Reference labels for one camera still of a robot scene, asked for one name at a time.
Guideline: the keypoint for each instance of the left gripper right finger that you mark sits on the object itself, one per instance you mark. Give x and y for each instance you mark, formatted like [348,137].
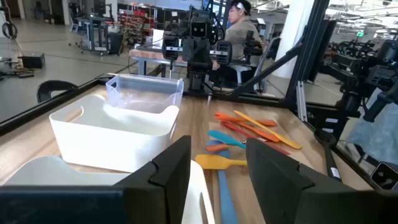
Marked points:
[280,186]

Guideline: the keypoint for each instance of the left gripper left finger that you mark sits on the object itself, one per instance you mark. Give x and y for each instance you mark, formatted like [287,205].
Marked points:
[161,186]

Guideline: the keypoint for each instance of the long orange-yellow spatula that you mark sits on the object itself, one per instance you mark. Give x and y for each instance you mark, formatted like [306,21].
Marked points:
[289,143]

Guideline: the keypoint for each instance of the orange silicone spatula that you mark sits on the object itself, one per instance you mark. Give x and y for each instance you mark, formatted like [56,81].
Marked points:
[227,117]
[264,134]

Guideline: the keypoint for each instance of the long blue silicone spatula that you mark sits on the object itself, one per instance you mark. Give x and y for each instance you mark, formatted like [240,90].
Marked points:
[225,193]

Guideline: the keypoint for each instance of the black slotted spoon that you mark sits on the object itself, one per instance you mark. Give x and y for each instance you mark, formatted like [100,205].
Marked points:
[329,161]

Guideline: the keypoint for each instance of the yellow silicone spatula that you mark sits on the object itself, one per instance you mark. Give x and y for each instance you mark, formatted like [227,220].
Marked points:
[214,161]

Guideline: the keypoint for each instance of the red silicone spatula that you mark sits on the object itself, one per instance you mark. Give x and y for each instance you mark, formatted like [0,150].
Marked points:
[236,128]

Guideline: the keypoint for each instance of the teal silicone spatula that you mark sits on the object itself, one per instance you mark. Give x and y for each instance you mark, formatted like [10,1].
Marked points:
[222,137]

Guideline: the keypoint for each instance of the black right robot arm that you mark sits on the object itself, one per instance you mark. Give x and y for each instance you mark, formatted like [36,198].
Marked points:
[196,79]

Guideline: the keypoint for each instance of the wooden workbench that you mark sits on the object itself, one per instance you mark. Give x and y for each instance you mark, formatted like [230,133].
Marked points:
[146,55]

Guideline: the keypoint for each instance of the red storage shelf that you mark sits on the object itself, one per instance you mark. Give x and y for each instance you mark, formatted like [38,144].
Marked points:
[136,21]

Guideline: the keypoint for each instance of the clear plastic bin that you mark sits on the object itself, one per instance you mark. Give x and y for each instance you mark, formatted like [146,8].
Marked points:
[146,93]

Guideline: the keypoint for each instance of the black trash bin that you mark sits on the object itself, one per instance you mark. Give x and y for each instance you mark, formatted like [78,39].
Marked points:
[115,43]

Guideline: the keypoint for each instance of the white plastic bin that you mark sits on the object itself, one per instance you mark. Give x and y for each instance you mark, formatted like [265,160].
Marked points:
[109,146]
[46,171]

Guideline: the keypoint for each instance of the person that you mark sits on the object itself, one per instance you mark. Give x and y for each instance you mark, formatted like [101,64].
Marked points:
[242,34]

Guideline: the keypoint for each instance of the grey office chair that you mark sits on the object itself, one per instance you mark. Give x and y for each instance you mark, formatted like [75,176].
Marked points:
[245,67]

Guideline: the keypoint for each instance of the grey metal workbench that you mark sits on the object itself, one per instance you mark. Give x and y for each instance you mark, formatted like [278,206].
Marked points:
[93,34]

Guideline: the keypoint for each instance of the black chair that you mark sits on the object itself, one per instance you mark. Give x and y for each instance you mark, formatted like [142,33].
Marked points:
[46,87]

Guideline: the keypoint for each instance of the black floor box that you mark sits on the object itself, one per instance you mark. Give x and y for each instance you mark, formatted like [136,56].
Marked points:
[32,61]

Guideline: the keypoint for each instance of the black robot rig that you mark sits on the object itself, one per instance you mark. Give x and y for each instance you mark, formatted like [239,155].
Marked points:
[373,74]

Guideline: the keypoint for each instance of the black aluminium table frame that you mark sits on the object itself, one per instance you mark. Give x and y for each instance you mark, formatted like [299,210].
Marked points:
[46,104]

